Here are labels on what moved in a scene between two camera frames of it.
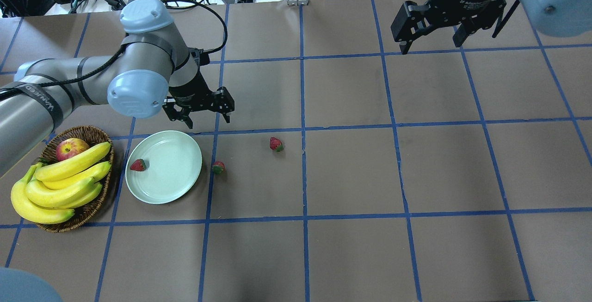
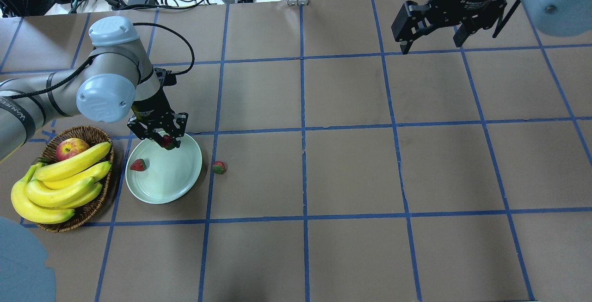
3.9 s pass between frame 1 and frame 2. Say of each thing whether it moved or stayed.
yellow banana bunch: stayed
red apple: stayed
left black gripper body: moved
